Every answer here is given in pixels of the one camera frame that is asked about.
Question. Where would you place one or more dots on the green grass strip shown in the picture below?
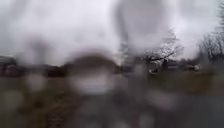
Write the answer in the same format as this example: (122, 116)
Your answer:
(196, 81)

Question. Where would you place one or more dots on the brownish grass field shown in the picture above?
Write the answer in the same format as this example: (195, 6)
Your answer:
(46, 100)

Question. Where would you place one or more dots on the bare tree with spreading branches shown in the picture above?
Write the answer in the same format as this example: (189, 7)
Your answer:
(164, 53)

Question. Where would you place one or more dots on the grey asphalt path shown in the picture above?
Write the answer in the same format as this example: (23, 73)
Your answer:
(133, 115)

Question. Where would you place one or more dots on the building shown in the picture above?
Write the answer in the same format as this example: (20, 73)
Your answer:
(6, 66)

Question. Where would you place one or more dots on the row of dark bushes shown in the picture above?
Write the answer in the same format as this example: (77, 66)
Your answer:
(55, 71)

